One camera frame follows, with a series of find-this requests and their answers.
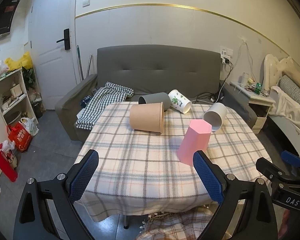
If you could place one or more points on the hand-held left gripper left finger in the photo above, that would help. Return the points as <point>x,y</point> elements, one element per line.
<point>83,177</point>

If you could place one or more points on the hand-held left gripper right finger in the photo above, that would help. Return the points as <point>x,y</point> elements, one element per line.
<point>208,177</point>

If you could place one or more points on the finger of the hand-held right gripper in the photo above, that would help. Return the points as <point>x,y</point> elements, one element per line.
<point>291,158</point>
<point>268,168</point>

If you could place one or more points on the pink cup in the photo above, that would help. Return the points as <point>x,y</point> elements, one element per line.
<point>193,145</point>

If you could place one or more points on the plain white cup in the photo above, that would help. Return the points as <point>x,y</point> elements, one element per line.
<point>218,110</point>

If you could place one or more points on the white cup with green print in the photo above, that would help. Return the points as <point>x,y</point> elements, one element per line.
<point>178,101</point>

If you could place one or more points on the brown paper cup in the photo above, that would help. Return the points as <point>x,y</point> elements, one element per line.
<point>145,117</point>

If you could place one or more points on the grey cup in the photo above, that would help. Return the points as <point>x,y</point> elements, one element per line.
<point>157,98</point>

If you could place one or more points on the person's right hand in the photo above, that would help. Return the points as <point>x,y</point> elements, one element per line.
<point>284,223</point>

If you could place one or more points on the bed with white headboard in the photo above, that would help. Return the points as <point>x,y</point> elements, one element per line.
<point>287,107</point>

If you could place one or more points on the plaid tablecloth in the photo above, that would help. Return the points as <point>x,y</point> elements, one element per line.
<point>140,160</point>

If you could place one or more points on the metal table leg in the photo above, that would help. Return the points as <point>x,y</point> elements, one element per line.
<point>126,222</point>

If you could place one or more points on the cream nightstand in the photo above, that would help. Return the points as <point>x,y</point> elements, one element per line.
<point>258,102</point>

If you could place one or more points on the grey striped pillow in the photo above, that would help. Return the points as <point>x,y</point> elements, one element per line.
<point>293,88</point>

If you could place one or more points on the white plastic bag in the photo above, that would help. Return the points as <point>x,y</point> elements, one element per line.
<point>31,126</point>

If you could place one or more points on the green checked blanket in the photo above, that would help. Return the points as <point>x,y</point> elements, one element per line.
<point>97,105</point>

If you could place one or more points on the red paper bag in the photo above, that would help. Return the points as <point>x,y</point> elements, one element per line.
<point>20,137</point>

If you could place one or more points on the green drink can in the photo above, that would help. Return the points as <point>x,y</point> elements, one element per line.
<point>258,88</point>

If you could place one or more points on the white bag with red print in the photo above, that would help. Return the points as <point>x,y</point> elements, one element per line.
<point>10,155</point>

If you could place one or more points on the red fire extinguisher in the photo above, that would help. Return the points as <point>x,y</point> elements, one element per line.
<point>3,166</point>

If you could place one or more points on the black waste bin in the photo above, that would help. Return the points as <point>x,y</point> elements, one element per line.
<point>37,110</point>

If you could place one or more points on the white paper roll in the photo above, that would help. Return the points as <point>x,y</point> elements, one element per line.
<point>245,78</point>

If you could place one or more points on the cream bed headboard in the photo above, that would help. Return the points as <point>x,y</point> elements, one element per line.
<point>271,67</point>

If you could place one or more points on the cream storage shelf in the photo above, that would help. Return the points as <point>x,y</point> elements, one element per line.
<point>23,97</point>

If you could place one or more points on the white door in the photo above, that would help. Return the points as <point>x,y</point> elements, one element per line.
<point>52,75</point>

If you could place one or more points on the grey broom stick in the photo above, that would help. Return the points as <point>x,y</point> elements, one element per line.
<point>89,65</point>

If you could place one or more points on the green leafy plant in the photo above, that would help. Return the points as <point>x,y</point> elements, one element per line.
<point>29,78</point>

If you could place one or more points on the white plug charger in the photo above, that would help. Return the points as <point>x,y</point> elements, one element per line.
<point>225,60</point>

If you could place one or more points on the grey sofa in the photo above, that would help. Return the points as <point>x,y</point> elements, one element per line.
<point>152,67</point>

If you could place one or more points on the yellow plastic bag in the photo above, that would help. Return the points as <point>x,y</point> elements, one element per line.
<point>21,62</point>

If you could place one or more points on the white bed frame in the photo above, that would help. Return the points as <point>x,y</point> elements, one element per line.
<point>285,130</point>

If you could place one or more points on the white wall outlet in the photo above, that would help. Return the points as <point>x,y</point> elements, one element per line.
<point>227,51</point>

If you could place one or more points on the white wall switch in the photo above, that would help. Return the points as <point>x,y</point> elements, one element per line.
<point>86,3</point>

